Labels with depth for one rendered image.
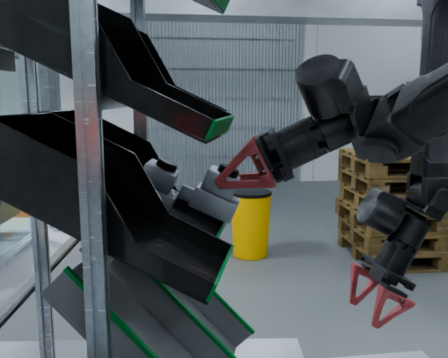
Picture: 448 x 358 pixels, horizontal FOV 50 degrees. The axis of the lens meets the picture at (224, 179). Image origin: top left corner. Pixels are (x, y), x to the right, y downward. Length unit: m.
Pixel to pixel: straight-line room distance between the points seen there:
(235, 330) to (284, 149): 0.32
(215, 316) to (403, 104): 0.44
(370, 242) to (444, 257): 0.61
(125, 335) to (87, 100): 0.24
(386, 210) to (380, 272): 0.11
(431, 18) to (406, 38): 7.77
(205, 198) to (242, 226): 3.46
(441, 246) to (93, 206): 3.90
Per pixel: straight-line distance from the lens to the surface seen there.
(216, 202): 0.67
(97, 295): 0.50
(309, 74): 0.61
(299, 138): 0.64
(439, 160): 0.92
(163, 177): 0.67
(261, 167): 0.64
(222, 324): 0.82
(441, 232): 4.24
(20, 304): 1.56
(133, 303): 0.65
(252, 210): 4.07
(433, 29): 0.92
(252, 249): 4.18
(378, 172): 3.90
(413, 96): 0.59
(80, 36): 0.46
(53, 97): 1.98
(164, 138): 7.59
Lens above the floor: 1.39
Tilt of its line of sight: 10 degrees down
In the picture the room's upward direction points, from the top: straight up
